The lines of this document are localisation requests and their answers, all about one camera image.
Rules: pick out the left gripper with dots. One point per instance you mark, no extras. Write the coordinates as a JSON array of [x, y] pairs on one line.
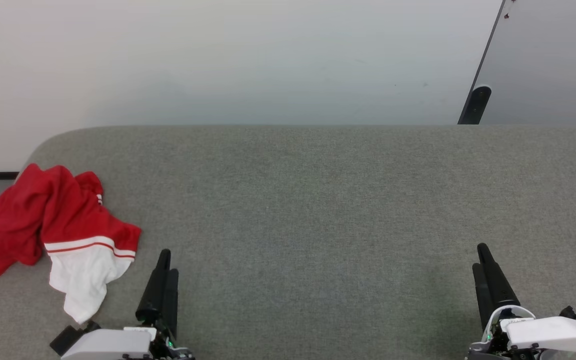
[[108, 345]]

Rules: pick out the red and white jersey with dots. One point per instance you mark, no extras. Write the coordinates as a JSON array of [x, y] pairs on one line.
[[58, 215]]

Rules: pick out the grey panel with dark edge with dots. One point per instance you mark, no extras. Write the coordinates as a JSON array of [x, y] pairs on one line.
[[548, 60]]

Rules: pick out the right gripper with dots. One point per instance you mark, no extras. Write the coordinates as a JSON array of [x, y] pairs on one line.
[[548, 332]]

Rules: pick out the black oblong wall bracket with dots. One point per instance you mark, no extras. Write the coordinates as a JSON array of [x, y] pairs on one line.
[[477, 105]]

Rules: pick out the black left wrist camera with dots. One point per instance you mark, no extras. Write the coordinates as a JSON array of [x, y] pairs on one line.
[[65, 339]]

